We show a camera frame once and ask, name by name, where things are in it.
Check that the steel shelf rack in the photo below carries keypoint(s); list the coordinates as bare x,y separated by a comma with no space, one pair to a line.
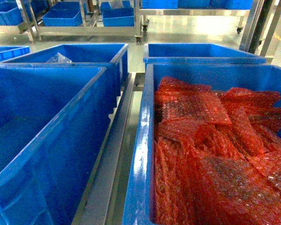
100,195

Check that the far blue bin center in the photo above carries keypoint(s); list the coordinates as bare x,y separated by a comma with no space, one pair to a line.
119,17

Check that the far blue bin on floor rack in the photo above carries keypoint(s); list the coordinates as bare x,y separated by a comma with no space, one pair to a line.
63,14

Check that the blue bin with red bags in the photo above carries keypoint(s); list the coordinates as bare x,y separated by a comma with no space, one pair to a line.
140,197

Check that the clear plastic bag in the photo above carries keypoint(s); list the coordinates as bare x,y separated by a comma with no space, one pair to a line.
59,58

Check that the rear blue bin clear bag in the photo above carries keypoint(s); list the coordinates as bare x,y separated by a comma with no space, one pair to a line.
113,56

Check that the red bubble wrap bags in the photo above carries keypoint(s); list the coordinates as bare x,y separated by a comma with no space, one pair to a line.
217,155

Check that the rear right blue bin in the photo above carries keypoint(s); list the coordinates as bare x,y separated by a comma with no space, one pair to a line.
197,53

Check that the middle blue bin lower shelf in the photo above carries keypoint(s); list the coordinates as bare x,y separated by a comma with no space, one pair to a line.
52,125

